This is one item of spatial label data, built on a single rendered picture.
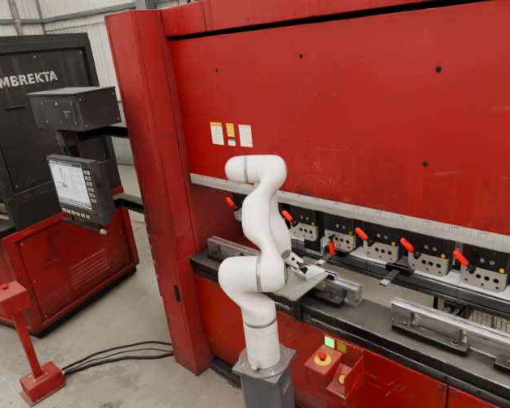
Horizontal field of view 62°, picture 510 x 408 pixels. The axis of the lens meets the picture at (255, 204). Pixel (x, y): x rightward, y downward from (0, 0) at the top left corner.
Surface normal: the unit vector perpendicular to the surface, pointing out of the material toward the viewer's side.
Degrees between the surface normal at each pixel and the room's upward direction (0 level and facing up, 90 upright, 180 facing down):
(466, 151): 90
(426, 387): 90
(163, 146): 90
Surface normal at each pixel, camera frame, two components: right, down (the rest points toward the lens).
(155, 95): 0.73, 0.18
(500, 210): -0.67, 0.33
